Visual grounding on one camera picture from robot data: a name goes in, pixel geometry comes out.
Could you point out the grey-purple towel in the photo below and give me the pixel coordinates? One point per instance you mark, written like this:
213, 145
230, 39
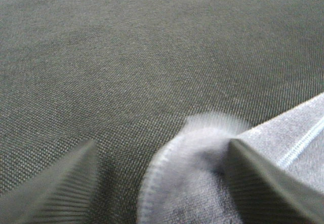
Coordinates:
186, 179

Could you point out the black table cloth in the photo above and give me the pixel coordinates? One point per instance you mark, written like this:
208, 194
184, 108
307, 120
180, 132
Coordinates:
128, 72

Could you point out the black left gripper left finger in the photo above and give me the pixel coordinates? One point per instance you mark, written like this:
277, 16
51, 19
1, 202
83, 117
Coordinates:
61, 193

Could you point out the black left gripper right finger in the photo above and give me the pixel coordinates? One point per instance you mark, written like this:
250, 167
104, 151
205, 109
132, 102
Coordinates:
264, 193

